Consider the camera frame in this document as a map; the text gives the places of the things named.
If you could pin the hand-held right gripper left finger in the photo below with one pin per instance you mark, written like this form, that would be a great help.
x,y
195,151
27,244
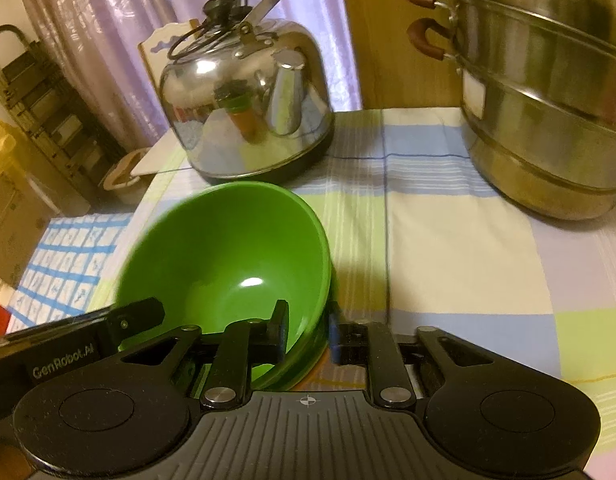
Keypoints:
x,y
280,340

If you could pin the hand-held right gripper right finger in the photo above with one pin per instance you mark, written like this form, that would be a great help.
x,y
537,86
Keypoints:
x,y
334,340

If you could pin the large green plastic bowl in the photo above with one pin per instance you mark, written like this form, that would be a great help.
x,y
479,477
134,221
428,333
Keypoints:
x,y
223,255

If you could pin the person's left hand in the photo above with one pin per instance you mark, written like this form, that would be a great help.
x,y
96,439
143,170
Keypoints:
x,y
3,462

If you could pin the blue checked towel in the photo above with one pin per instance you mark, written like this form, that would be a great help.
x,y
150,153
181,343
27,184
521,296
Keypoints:
x,y
68,260

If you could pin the cardboard box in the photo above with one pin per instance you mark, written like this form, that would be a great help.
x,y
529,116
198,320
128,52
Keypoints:
x,y
13,225

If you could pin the pastel checked tablecloth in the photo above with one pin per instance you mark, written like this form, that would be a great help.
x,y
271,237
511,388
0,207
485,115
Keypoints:
x,y
463,240

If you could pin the small beige basket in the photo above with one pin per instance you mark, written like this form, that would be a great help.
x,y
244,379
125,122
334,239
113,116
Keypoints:
x,y
123,172

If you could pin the stainless steel kettle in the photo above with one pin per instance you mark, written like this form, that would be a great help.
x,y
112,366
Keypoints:
x,y
248,125

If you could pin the white flat tray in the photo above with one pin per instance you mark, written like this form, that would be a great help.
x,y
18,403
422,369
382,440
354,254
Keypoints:
x,y
158,157

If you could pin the folding step ladder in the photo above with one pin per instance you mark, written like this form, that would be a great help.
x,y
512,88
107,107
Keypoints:
x,y
48,105

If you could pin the brown wooden board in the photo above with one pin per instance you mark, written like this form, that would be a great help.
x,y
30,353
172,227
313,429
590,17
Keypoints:
x,y
388,35

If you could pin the white scalloped board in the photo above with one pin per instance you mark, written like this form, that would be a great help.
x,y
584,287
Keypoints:
x,y
155,55

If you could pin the stainless steel steamer pot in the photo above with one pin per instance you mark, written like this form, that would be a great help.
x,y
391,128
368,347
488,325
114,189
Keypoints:
x,y
548,110

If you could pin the light purple curtain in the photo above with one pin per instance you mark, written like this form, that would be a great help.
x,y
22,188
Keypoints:
x,y
113,10

